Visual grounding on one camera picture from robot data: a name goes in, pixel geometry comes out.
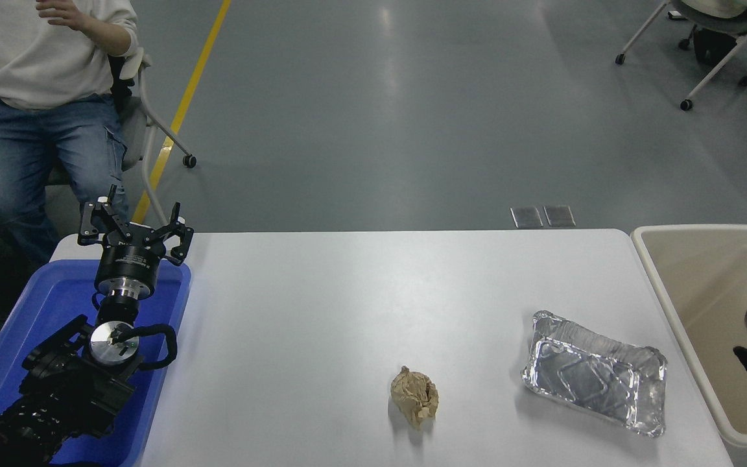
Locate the person's left hand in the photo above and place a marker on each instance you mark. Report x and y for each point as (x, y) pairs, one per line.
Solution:
(65, 11)

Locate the silver foil tray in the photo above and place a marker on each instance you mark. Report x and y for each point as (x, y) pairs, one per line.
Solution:
(594, 376)

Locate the person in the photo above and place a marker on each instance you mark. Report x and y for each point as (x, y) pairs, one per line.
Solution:
(36, 58)
(723, 6)

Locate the white metal bar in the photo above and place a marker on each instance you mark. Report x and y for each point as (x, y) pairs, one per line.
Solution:
(676, 15)

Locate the blue plastic tray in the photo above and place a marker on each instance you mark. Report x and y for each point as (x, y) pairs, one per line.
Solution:
(43, 298)

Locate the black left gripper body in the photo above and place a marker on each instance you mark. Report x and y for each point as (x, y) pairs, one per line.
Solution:
(128, 263)

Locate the crumpled tan paper ball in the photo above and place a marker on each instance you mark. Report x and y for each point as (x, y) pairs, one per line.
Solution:
(415, 395)

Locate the person's left forearm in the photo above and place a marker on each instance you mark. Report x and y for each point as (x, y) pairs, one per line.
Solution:
(107, 34)

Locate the large pale plastic bin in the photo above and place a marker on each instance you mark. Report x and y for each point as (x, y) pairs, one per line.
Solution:
(704, 292)

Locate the grey wheeled office chair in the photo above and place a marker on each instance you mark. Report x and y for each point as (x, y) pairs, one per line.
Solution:
(133, 130)
(723, 23)

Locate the grey metal floor plate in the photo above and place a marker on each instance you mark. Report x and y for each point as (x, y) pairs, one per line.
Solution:
(526, 216)
(558, 216)

